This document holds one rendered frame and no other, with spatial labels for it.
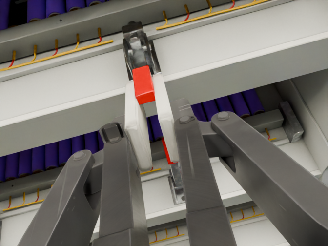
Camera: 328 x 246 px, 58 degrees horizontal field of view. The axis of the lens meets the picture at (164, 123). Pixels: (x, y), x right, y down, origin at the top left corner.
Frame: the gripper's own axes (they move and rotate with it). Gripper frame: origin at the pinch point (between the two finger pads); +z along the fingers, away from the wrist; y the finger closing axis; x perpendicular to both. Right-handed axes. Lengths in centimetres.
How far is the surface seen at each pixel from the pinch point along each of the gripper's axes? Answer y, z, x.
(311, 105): 18.0, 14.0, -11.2
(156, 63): 1.2, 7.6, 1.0
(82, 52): -5.0, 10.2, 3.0
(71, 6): -5.2, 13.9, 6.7
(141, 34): 0.6, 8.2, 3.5
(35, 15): -8.8, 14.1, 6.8
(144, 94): 0.0, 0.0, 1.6
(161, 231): -6.3, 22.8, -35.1
